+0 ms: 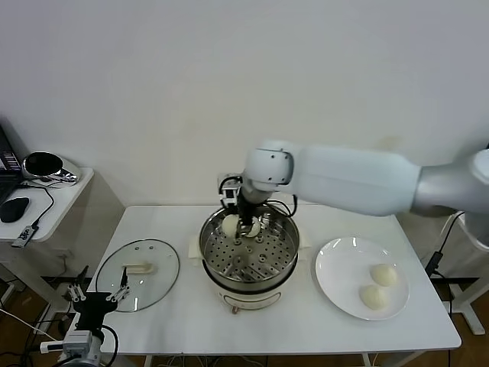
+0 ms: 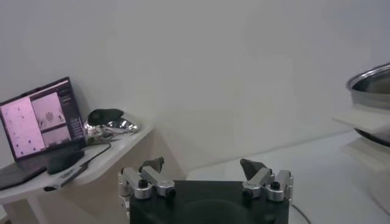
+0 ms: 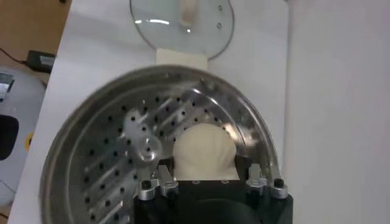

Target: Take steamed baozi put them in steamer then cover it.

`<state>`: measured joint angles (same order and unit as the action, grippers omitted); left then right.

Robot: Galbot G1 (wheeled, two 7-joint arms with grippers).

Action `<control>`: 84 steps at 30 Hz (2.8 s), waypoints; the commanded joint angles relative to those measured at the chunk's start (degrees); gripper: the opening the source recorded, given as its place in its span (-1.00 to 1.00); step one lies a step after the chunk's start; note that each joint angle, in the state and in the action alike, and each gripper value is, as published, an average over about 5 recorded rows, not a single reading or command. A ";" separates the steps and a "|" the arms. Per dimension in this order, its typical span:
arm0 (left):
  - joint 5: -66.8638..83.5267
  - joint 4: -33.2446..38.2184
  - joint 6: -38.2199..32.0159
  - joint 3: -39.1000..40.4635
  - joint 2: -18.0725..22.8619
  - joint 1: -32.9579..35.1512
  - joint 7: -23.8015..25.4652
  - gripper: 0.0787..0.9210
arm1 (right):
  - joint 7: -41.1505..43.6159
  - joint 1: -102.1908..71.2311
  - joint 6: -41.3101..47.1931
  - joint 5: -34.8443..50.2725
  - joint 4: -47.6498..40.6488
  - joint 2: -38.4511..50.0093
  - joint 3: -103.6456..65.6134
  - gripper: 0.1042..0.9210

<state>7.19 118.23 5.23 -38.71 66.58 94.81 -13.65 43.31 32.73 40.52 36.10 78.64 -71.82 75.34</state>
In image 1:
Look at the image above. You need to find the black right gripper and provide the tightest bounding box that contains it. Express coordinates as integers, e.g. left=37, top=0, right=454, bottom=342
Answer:
left=233, top=198, right=258, bottom=240

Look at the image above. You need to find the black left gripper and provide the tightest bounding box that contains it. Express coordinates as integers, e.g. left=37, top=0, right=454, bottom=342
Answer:
left=67, top=265, right=133, bottom=332

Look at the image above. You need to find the glass lid with cream handle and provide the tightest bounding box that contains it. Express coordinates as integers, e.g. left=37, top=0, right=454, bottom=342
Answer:
left=95, top=239, right=181, bottom=313

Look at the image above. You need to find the perforated steel steamer basket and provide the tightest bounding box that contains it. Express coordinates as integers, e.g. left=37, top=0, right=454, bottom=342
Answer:
left=199, top=200, right=301, bottom=286

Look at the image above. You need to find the cream electric cooker base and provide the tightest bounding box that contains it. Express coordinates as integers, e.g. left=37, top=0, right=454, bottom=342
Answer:
left=188, top=223, right=313, bottom=314

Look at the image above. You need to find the white side desk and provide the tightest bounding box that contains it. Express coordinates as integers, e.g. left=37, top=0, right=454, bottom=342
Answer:
left=397, top=212, right=489, bottom=337
left=0, top=167, right=126, bottom=314

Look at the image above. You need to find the grey usb hub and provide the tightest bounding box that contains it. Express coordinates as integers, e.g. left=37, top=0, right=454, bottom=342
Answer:
left=12, top=225, right=40, bottom=249

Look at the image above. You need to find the white round plate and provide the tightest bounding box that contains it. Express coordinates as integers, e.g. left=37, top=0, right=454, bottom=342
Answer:
left=315, top=236, right=410, bottom=321

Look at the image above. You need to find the black computer mouse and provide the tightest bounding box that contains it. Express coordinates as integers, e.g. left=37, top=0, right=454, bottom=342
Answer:
left=0, top=196, right=31, bottom=224

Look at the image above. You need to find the black laptop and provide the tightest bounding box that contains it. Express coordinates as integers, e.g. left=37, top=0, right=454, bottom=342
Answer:
left=0, top=122, right=30, bottom=206

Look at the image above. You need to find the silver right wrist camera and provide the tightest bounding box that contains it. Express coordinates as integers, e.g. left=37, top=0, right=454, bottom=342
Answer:
left=217, top=174, right=244, bottom=207

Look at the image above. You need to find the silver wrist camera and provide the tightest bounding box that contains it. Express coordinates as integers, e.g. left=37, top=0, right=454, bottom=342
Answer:
left=217, top=174, right=244, bottom=207
left=40, top=330, right=95, bottom=355

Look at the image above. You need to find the black cooker power cord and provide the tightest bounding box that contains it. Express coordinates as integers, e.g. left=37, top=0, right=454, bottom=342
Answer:
left=265, top=194, right=299, bottom=219

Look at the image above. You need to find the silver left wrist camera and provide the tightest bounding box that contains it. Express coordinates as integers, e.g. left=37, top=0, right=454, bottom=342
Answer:
left=40, top=330, right=95, bottom=355

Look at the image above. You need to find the thin black hub cable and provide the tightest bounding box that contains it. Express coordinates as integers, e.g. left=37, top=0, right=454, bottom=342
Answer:
left=21, top=182, right=56, bottom=230

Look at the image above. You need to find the black cable with adapter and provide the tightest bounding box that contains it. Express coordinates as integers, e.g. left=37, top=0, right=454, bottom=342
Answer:
left=426, top=212, right=466, bottom=276

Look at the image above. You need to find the white charger cable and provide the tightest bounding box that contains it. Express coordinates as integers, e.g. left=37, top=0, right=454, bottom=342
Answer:
left=438, top=213, right=459, bottom=252

